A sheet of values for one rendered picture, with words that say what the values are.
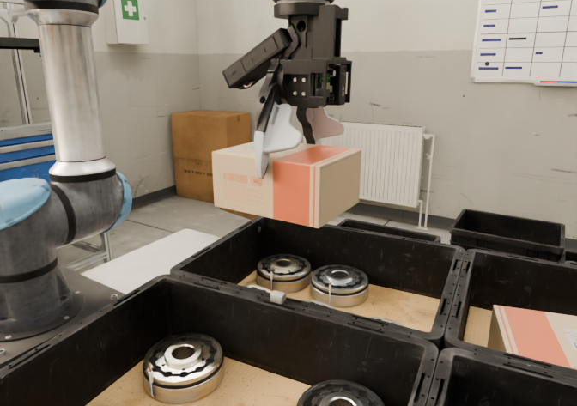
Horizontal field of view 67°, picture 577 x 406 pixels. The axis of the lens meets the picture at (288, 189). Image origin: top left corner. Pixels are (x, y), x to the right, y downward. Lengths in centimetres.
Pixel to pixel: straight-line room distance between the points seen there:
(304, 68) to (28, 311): 61
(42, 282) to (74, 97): 32
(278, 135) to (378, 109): 308
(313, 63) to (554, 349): 44
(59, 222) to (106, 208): 9
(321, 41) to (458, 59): 291
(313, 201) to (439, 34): 300
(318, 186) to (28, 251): 52
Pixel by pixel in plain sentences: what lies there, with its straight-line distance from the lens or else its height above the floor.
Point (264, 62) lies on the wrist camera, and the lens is 57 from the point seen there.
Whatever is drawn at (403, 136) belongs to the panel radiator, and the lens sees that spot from 342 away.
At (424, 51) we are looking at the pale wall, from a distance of 347.
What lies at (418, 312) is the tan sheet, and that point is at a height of 83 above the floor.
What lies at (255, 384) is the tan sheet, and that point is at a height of 83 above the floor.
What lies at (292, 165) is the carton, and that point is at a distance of 51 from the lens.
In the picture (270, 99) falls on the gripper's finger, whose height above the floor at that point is 119.
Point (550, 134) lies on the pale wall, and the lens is 338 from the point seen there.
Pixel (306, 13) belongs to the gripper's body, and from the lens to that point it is 53.
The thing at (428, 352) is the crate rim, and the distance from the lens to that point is 53.
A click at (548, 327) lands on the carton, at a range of 68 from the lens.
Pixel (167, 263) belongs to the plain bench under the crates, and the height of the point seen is 70.
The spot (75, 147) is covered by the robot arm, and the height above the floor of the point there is 109.
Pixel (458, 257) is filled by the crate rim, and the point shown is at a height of 93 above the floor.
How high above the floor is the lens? 123
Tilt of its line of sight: 16 degrees down
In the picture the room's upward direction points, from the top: straight up
